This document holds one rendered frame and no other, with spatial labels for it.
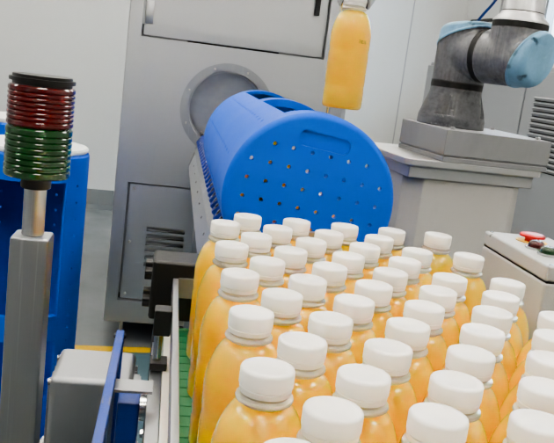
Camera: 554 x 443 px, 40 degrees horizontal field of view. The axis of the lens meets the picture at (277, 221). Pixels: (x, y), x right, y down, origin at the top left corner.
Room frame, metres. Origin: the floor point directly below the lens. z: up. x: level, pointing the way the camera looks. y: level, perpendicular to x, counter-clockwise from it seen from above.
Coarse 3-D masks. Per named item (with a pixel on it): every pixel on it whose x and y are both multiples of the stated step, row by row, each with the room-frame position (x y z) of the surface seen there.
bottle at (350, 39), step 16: (352, 16) 1.31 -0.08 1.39; (336, 32) 1.32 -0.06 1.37; (352, 32) 1.30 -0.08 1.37; (368, 32) 1.32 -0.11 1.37; (336, 48) 1.31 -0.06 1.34; (352, 48) 1.31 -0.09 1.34; (368, 48) 1.33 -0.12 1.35; (336, 64) 1.31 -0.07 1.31; (352, 64) 1.30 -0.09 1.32; (336, 80) 1.31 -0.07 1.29; (352, 80) 1.30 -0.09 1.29; (336, 96) 1.31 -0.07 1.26; (352, 96) 1.31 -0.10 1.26
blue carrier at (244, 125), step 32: (256, 96) 2.08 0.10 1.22; (224, 128) 1.57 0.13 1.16; (256, 128) 1.24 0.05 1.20; (288, 128) 1.22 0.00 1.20; (320, 128) 1.23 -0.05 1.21; (352, 128) 1.23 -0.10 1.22; (224, 160) 1.30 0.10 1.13; (256, 160) 1.21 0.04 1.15; (288, 160) 1.22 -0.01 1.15; (320, 160) 1.23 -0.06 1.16; (352, 160) 1.24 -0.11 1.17; (384, 160) 1.25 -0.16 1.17; (224, 192) 1.21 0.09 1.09; (256, 192) 1.21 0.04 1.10; (288, 192) 1.22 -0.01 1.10; (352, 192) 1.24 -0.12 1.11; (384, 192) 1.24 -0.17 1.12; (320, 224) 1.23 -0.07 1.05; (384, 224) 1.25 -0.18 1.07
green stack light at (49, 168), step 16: (16, 128) 0.72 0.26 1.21; (32, 128) 0.73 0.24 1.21; (16, 144) 0.72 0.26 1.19; (32, 144) 0.72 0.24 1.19; (48, 144) 0.73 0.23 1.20; (64, 144) 0.74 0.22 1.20; (16, 160) 0.72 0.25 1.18; (32, 160) 0.72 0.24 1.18; (48, 160) 0.73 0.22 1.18; (64, 160) 0.74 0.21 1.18; (16, 176) 0.72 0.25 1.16; (32, 176) 0.72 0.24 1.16; (48, 176) 0.73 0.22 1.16; (64, 176) 0.74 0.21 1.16
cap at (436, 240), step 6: (426, 234) 1.09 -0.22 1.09; (432, 234) 1.09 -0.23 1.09; (438, 234) 1.10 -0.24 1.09; (444, 234) 1.10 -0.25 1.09; (426, 240) 1.08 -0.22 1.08; (432, 240) 1.08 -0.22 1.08; (438, 240) 1.07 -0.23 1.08; (444, 240) 1.07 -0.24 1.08; (450, 240) 1.08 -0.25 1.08; (432, 246) 1.08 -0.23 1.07; (438, 246) 1.07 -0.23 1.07; (444, 246) 1.08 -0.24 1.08
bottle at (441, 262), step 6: (426, 246) 1.09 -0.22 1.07; (438, 252) 1.07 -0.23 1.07; (444, 252) 1.07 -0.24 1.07; (438, 258) 1.07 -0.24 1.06; (444, 258) 1.07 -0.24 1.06; (450, 258) 1.08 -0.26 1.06; (432, 264) 1.07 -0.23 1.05; (438, 264) 1.07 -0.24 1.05; (444, 264) 1.07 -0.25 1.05; (450, 264) 1.07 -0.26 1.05; (432, 270) 1.06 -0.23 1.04; (438, 270) 1.06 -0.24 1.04; (444, 270) 1.06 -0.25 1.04
